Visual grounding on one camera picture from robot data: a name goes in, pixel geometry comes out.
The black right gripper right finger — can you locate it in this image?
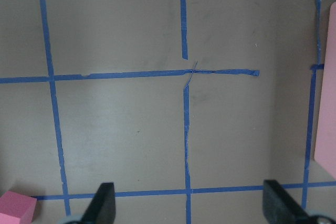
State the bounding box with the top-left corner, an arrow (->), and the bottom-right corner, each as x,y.
262,180 -> 328,224

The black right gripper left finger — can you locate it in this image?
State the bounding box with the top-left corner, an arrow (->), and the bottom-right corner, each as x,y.
80,182 -> 116,224

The pink plastic bin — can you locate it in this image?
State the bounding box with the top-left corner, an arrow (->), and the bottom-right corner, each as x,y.
314,3 -> 335,178

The pink foam cube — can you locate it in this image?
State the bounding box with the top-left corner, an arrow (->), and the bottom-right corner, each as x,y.
1,191 -> 37,224

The brown paper table cover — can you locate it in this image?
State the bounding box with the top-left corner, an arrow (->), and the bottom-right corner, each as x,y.
1,0 -> 335,223

